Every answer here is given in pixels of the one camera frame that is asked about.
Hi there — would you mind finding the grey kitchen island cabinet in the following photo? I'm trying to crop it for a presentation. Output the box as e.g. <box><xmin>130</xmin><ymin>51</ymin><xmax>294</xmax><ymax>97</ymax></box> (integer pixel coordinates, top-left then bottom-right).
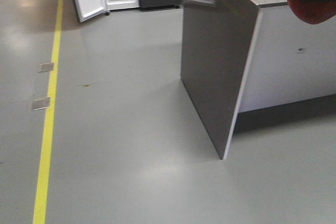
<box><xmin>181</xmin><ymin>0</ymin><xmax>335</xmax><ymax>159</ymax></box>

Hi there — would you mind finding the upper steel floor outlet cover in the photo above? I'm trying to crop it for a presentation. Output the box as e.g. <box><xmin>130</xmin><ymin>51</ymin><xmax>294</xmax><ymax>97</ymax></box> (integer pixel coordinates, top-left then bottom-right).
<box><xmin>38</xmin><ymin>62</ymin><xmax>54</xmax><ymax>73</ymax></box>

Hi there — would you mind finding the steel floor outlet cover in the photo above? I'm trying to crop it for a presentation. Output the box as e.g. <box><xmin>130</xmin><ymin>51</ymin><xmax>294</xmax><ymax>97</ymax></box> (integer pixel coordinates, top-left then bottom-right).
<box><xmin>38</xmin><ymin>62</ymin><xmax>54</xmax><ymax>73</ymax></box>
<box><xmin>31</xmin><ymin>97</ymin><xmax>51</xmax><ymax>111</ymax></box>

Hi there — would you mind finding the lower steel floor outlet cover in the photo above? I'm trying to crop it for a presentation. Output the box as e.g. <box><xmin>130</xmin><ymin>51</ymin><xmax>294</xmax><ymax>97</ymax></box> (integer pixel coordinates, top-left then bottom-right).
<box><xmin>31</xmin><ymin>97</ymin><xmax>51</xmax><ymax>111</ymax></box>

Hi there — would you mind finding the yellow floor tape line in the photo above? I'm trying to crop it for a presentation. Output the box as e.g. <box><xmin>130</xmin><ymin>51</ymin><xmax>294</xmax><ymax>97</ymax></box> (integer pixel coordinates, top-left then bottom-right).
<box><xmin>32</xmin><ymin>0</ymin><xmax>64</xmax><ymax>223</ymax></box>

